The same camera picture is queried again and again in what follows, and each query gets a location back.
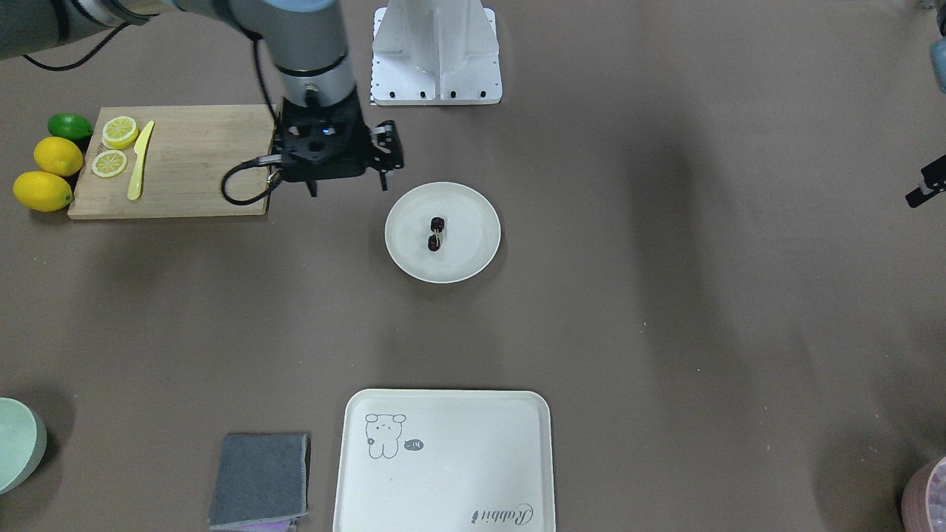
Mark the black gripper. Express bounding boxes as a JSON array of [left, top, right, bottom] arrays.
[[273, 90, 404, 198]]

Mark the beige round plate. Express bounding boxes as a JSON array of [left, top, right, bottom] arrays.
[[383, 182, 503, 284]]

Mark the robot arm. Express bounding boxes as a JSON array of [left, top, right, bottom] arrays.
[[2, 1, 404, 200]]

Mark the cream rabbit tray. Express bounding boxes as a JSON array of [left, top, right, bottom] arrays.
[[333, 389, 557, 531]]

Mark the bamboo cutting board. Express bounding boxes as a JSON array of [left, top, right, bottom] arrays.
[[68, 104, 273, 219]]

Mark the yellow plastic knife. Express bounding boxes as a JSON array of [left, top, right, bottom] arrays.
[[127, 120, 155, 201]]

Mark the lemon slice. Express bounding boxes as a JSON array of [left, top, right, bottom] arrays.
[[101, 115, 140, 151], [90, 149, 129, 178]]

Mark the green lime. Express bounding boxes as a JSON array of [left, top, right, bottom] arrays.
[[47, 112, 94, 144]]

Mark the whole yellow lemon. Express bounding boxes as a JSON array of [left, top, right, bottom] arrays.
[[33, 136, 84, 177], [13, 171, 73, 212]]

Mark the grey folded cloth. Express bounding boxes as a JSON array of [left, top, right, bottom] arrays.
[[208, 432, 310, 531]]

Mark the pink bowl of ice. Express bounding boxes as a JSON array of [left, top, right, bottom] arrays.
[[901, 457, 945, 531]]

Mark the mint green bowl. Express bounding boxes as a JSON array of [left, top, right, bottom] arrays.
[[1, 398, 47, 494]]

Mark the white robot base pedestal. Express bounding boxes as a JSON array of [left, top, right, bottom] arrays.
[[370, 1, 503, 106]]

